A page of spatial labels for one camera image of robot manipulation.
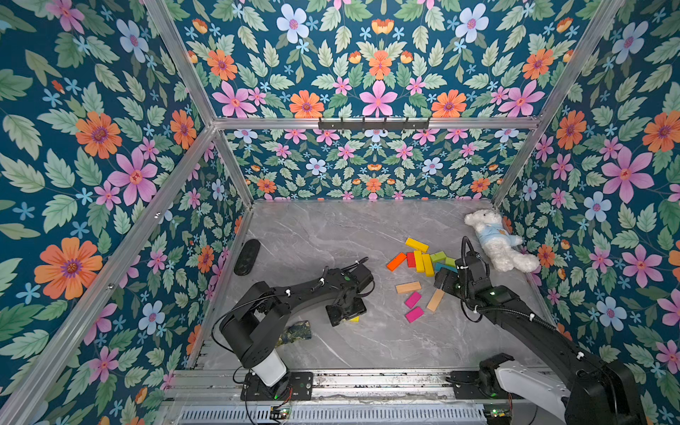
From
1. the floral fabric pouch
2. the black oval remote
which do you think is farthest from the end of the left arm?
the black oval remote

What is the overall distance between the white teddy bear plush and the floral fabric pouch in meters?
0.68

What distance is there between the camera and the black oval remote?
0.97m

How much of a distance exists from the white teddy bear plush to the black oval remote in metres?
0.87

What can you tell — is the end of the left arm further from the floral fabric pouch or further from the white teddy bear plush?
the white teddy bear plush

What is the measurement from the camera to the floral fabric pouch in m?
0.82
